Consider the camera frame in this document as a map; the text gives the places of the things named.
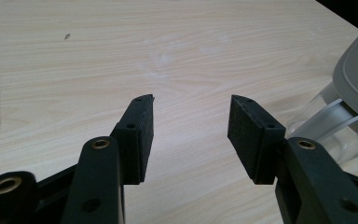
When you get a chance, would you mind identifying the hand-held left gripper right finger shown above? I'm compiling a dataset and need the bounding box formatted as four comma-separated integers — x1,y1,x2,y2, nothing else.
227,94,287,185

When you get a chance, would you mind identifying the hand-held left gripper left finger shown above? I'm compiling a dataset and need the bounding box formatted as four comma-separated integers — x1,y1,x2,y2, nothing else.
110,93,155,186

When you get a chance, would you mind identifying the clear jar with grey lid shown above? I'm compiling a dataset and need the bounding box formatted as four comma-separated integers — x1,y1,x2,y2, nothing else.
284,18,358,185

